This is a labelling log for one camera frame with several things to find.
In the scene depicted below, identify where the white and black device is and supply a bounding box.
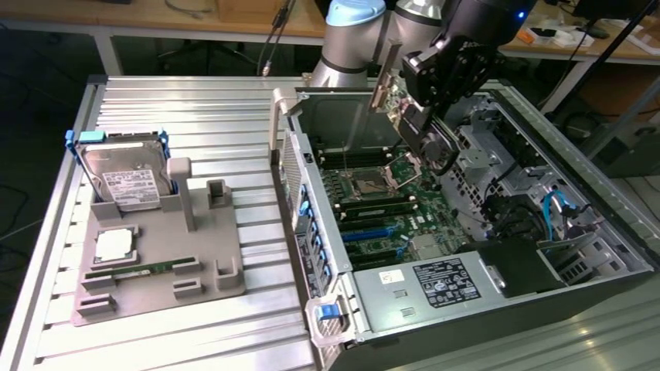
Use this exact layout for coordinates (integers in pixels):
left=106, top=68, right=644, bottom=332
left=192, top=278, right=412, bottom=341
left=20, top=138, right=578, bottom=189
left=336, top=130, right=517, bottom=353
left=530, top=26, right=592, bottom=48

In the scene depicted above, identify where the wooden desk white frame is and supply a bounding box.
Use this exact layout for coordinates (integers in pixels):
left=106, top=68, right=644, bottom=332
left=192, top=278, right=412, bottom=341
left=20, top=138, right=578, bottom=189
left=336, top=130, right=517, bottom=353
left=0, top=0, right=660, bottom=113

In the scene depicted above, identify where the large silver disk bay cage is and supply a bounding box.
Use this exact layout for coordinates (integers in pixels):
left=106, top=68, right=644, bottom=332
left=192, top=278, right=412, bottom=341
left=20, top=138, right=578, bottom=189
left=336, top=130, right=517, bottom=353
left=440, top=123, right=548, bottom=233

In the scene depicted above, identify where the green motherboard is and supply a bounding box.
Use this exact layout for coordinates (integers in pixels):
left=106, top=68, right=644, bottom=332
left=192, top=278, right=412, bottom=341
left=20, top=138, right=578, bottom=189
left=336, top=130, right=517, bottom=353
left=313, top=146, right=485, bottom=271

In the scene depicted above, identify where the silver chipset heatsink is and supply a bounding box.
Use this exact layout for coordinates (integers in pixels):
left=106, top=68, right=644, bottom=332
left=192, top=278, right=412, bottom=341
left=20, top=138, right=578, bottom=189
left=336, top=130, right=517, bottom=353
left=410, top=235, right=440, bottom=260

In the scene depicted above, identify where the small silver disk bay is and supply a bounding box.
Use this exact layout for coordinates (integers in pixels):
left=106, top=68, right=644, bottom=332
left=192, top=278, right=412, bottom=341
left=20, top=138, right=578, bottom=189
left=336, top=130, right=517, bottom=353
left=534, top=231, right=628, bottom=287

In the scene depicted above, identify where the black office chair base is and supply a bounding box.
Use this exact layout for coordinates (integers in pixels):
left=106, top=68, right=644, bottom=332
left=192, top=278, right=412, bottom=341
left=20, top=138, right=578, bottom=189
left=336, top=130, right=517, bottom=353
left=157, top=38, right=261, bottom=77

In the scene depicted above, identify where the open black PC case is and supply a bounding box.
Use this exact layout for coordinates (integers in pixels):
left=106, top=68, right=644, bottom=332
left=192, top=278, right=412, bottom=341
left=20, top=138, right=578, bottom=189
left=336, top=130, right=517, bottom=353
left=270, top=85, right=660, bottom=371

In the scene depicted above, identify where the blue expansion slot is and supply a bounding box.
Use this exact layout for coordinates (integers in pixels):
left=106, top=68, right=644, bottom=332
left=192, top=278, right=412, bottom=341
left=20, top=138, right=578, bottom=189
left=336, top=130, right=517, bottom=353
left=340, top=227, right=396, bottom=243

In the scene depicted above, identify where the beige case corner clamp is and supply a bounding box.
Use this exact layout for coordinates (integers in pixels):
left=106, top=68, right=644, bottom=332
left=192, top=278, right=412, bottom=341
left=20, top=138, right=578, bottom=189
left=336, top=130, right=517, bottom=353
left=268, top=87, right=305, bottom=158

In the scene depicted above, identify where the light blue SATA wire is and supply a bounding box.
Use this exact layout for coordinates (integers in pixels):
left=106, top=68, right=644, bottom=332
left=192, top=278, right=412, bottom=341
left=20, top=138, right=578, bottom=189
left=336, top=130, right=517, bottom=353
left=540, top=188, right=573, bottom=243

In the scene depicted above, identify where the low-profile graphics card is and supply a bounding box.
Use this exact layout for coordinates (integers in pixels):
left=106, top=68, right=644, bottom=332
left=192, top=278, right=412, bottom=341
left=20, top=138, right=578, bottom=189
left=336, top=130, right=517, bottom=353
left=369, top=38, right=461, bottom=178

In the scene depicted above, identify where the silver CPU chip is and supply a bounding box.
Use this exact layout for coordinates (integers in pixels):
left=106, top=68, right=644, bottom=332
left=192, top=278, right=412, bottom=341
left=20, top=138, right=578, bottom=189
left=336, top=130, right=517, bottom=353
left=93, top=228, right=138, bottom=263

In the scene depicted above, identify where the grey parts rack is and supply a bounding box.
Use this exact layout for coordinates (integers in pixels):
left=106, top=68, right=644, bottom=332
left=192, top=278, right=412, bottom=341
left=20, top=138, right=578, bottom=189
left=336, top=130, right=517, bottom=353
left=69, top=156, right=246, bottom=328

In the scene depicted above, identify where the CPU socket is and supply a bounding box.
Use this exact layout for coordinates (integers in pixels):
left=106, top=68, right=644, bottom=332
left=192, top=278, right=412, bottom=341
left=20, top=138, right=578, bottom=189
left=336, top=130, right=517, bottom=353
left=345, top=168, right=396, bottom=200

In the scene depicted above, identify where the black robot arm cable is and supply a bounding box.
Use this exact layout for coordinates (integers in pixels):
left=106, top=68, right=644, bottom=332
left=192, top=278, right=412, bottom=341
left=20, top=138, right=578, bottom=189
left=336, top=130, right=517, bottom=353
left=260, top=0, right=298, bottom=77

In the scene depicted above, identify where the grey case corner clamp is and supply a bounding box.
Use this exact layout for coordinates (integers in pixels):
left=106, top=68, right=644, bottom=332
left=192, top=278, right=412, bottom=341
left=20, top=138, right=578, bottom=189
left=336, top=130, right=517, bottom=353
left=302, top=295, right=357, bottom=346

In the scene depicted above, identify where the green RAM stick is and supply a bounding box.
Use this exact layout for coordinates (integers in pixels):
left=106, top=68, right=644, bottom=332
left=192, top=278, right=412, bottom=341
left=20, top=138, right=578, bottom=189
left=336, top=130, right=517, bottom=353
left=84, top=260, right=180, bottom=280

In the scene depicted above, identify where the black plastic shroud box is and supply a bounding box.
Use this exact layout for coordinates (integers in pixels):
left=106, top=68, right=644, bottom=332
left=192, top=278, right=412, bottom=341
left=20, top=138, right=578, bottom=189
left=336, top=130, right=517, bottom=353
left=466, top=237, right=568, bottom=299

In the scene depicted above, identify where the hard disk in blue caddy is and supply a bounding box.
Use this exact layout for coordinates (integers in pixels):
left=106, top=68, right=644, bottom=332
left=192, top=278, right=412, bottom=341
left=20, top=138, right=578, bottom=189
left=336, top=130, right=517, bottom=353
left=65, top=125, right=174, bottom=213

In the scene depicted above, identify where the grey power supply unit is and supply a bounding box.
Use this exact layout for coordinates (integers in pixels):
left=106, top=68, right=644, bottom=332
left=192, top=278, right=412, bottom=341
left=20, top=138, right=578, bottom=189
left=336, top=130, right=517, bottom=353
left=352, top=250, right=504, bottom=334

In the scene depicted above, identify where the silver socket cover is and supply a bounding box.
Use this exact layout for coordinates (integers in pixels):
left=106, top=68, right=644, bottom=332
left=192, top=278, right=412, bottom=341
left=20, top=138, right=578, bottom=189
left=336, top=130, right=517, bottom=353
left=381, top=151, right=430, bottom=191

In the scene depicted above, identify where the black power wire bundle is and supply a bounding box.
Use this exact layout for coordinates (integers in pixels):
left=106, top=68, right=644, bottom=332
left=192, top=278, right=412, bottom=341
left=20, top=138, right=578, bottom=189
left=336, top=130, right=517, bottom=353
left=481, top=192, right=548, bottom=243

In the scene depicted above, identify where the black tripod pole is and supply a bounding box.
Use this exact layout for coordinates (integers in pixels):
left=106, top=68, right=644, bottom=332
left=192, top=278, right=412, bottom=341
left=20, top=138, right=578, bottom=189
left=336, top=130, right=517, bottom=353
left=592, top=0, right=650, bottom=66

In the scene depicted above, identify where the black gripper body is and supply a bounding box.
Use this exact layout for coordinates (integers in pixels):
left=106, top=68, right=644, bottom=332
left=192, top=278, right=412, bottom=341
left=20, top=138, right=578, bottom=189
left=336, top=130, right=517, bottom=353
left=432, top=0, right=537, bottom=51

